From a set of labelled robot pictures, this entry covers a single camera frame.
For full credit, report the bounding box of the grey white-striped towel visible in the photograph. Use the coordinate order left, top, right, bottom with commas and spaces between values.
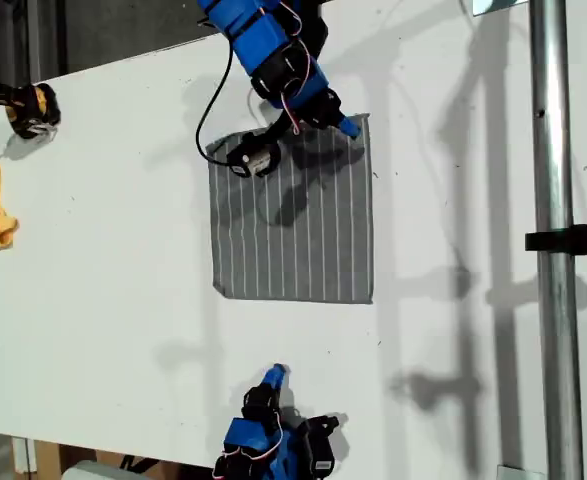
205, 113, 376, 305

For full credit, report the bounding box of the white plastic object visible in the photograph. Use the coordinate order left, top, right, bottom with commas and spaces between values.
61, 459, 159, 480

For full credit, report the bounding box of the brown cardboard box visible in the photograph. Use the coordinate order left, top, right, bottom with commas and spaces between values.
32, 439, 214, 480

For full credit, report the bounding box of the white table leg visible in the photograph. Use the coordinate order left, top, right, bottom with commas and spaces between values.
11, 437, 38, 474

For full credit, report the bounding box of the black yellow hand tool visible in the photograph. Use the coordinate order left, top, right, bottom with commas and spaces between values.
0, 73, 63, 140

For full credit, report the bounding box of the black camera stalk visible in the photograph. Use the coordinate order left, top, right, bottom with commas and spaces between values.
260, 107, 299, 149

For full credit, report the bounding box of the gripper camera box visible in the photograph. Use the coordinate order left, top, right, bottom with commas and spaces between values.
226, 132, 283, 180
296, 413, 342, 476

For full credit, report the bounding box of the black camera cable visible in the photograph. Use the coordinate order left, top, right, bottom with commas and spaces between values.
195, 47, 235, 166

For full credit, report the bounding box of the steel post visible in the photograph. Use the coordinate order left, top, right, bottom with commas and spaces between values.
527, 0, 585, 480

